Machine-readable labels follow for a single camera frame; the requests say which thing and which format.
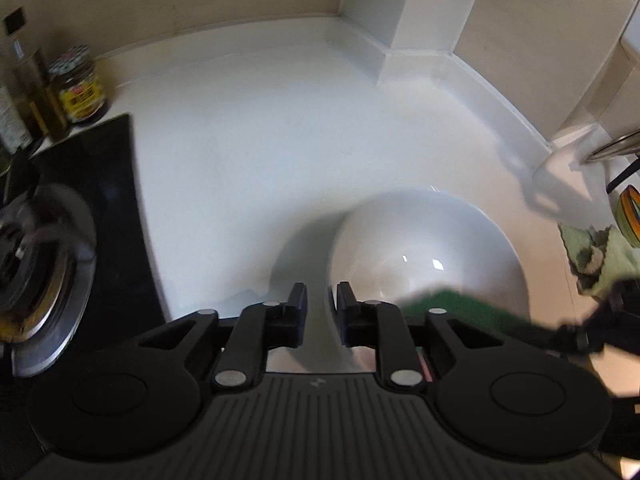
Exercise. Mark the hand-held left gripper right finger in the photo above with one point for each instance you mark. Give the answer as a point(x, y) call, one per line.
point(343, 312)

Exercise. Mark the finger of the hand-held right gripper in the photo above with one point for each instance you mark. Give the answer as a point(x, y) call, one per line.
point(600, 325)

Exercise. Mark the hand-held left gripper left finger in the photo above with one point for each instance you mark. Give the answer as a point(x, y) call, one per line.
point(299, 312)

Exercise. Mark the white ceramic bowl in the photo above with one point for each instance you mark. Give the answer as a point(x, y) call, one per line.
point(415, 240)

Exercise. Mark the green and pink sponge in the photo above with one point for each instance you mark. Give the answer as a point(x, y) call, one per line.
point(460, 307)

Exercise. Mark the green dish cloth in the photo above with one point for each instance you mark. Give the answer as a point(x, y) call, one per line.
point(616, 255)

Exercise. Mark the striped colourful item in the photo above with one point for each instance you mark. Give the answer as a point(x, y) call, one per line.
point(631, 212)

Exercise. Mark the metal rimmed pot lid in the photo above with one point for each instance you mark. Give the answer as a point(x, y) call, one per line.
point(617, 146)

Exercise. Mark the black glass cooktop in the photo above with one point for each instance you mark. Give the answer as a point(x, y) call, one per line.
point(115, 210)

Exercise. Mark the gas stove burner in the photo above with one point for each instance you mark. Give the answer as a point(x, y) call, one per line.
point(45, 280)

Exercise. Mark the sauce jar with checked lid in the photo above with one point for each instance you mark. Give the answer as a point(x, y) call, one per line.
point(80, 90)

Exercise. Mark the glass oil bottle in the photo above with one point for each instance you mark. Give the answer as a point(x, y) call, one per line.
point(37, 90)

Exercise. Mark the dark bottle with white label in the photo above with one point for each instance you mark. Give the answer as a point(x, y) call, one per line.
point(12, 120)

